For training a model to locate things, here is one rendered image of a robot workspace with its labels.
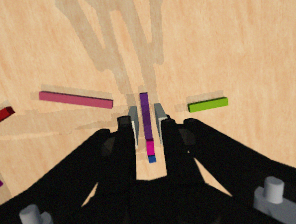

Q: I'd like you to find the purple rod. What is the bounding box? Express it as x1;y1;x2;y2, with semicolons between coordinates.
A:
140;92;153;139

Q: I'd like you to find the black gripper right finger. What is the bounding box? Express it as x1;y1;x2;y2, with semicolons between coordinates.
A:
154;103;296;224

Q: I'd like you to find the lime green rod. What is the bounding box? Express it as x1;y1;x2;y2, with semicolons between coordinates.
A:
187;97;229;113

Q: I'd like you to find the pink rod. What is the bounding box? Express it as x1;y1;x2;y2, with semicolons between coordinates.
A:
39;91;114;109

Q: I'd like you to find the small blue cube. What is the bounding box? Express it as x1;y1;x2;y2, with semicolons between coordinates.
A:
148;155;156;163

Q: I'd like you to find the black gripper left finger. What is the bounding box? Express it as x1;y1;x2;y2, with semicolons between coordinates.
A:
0;106;139;224

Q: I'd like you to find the red rod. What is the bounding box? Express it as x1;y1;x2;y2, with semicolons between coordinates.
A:
0;106;15;122

